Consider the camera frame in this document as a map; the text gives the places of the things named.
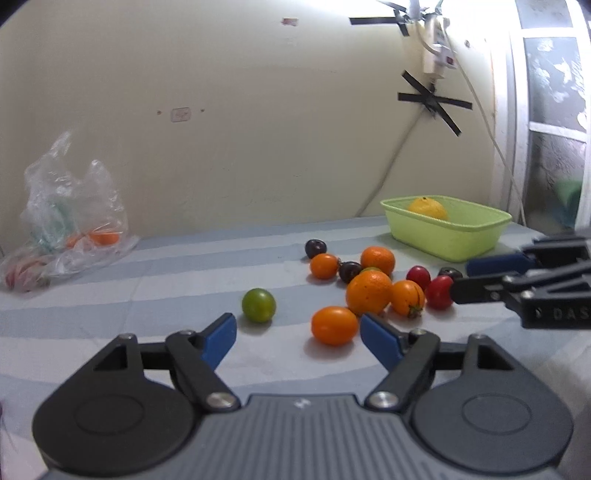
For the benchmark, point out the red tomato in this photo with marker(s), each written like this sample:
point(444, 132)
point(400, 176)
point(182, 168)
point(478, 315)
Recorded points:
point(438, 295)
point(420, 275)

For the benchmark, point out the white power strip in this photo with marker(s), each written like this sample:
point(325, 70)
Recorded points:
point(438, 56)

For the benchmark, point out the light green plastic basket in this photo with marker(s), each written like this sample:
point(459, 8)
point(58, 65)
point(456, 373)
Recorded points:
point(470, 230)

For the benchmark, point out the small orange tomato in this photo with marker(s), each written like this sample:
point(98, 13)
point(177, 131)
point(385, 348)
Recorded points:
point(324, 266)

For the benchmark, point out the orange tomato with stem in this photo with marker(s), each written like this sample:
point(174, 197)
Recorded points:
point(407, 299)

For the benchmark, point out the green tomato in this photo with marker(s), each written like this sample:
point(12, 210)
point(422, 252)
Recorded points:
point(258, 305)

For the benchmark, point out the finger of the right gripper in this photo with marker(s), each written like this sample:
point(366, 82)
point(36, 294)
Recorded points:
point(489, 288)
point(500, 264)

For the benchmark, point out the clear plastic bag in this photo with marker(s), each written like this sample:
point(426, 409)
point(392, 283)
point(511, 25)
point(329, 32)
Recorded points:
point(73, 224)

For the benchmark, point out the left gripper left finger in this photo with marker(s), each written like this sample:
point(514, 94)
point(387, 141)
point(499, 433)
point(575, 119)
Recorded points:
point(137, 404)

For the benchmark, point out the black tape cross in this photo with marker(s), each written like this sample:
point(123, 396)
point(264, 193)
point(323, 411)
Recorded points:
point(427, 96)

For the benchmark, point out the striped blue tablecloth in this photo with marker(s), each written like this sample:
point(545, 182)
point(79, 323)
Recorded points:
point(171, 283)

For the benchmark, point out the window frame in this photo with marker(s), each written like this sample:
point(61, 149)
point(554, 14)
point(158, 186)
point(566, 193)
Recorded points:
point(541, 67)

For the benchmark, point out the oval orange tomato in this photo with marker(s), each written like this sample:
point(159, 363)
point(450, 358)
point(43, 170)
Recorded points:
point(334, 326)

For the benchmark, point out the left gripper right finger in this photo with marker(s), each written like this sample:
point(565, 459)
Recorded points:
point(470, 404)

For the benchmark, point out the mandarin orange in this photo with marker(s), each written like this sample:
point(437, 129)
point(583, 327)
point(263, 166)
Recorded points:
point(380, 258)

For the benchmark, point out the yellow lemon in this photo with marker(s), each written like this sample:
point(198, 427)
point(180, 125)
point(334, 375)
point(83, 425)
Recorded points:
point(429, 207)

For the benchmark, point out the large orange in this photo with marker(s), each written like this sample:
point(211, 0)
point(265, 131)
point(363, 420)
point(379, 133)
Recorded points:
point(369, 292)

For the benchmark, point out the dark purple plum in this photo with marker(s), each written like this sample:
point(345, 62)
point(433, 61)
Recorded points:
point(315, 247)

